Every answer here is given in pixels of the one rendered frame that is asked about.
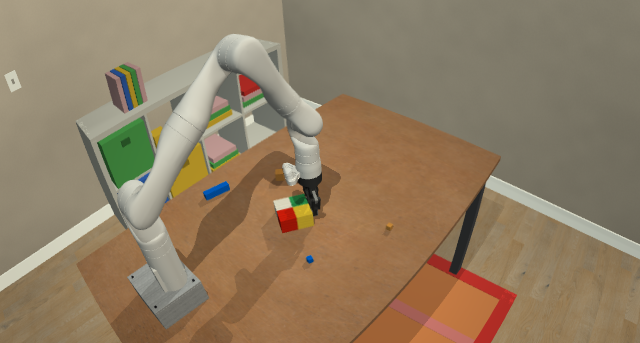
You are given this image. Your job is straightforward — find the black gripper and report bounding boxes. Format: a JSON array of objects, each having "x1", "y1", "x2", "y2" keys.
[{"x1": 297, "y1": 172, "x2": 322, "y2": 217}]

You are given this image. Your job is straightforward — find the orange cube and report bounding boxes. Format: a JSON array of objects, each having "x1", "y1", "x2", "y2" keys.
[{"x1": 275, "y1": 169, "x2": 285, "y2": 181}]

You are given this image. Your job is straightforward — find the green cube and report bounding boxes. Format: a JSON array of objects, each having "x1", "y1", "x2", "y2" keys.
[{"x1": 289, "y1": 194, "x2": 308, "y2": 208}]

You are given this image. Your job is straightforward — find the red cube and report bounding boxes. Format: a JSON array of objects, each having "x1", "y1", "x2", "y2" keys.
[{"x1": 277, "y1": 208, "x2": 298, "y2": 233}]

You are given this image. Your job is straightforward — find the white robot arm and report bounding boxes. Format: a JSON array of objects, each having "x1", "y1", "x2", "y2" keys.
[{"x1": 117, "y1": 34, "x2": 323, "y2": 293}]

